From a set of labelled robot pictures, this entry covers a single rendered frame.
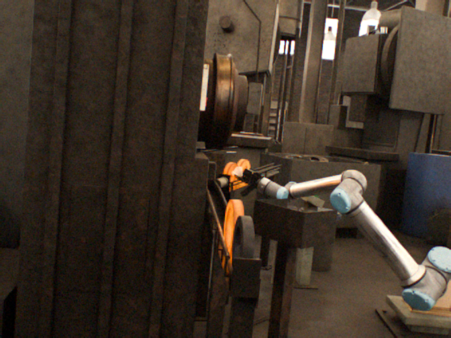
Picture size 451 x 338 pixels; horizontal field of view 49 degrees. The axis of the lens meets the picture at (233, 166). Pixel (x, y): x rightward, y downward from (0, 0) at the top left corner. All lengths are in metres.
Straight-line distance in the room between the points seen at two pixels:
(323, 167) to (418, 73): 1.79
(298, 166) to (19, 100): 2.62
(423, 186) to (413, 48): 1.50
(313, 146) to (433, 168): 1.71
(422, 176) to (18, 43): 4.15
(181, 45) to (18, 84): 1.12
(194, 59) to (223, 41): 3.22
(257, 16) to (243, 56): 0.41
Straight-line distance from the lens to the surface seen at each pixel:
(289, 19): 11.32
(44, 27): 2.04
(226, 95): 2.24
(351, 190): 2.48
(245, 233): 1.34
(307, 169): 4.62
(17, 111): 2.81
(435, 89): 6.13
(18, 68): 2.82
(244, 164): 3.09
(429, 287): 2.64
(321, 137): 6.45
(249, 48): 5.15
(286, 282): 2.07
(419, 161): 5.61
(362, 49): 6.10
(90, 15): 2.02
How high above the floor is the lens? 1.03
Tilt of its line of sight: 5 degrees down
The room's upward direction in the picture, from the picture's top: 5 degrees clockwise
